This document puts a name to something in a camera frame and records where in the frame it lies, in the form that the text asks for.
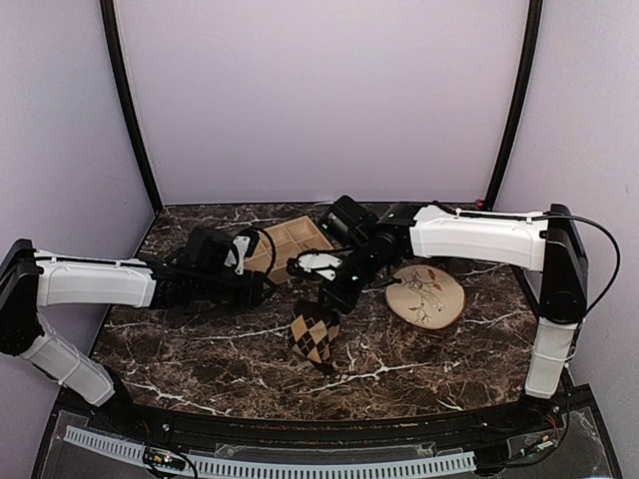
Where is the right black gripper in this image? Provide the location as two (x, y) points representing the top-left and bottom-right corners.
(318, 239), (384, 314)

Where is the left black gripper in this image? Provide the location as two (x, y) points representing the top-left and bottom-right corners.
(194, 268), (276, 306)

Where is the brown argyle sock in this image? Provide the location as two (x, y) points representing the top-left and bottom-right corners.
(287, 299), (340, 376)

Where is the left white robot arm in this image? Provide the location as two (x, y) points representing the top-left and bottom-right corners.
(1, 228), (276, 435)

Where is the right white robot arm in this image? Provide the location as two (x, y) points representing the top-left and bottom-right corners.
(319, 196), (588, 433)

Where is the round painted wooden plate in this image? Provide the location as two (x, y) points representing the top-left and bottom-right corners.
(384, 265), (466, 330)

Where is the wooden compartment tray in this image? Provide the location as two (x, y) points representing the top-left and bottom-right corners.
(245, 216), (333, 284)

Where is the small circuit board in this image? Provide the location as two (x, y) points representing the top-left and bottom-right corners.
(143, 447), (187, 471)

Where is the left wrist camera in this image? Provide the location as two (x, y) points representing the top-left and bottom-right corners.
(225, 230), (260, 275)

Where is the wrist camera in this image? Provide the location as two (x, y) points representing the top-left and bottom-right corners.
(225, 230), (260, 275)
(287, 251), (342, 281)

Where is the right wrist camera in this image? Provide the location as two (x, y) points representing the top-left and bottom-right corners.
(287, 251), (342, 281)

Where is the left camera black cable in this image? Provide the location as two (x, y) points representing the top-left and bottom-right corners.
(249, 228), (279, 280)

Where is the black front rail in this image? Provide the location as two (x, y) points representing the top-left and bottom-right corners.
(54, 386), (595, 450)

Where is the white slotted cable duct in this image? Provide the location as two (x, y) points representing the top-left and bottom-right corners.
(63, 426), (476, 478)

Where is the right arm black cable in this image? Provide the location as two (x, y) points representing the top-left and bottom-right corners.
(431, 201), (621, 360)

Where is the right black frame post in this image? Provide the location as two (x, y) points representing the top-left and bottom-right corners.
(483, 0), (543, 211)

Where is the black frame post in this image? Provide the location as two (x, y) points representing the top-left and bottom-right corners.
(99, 0), (164, 215)
(483, 0), (543, 211)

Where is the left black frame post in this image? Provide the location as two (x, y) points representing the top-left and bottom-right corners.
(99, 0), (164, 215)

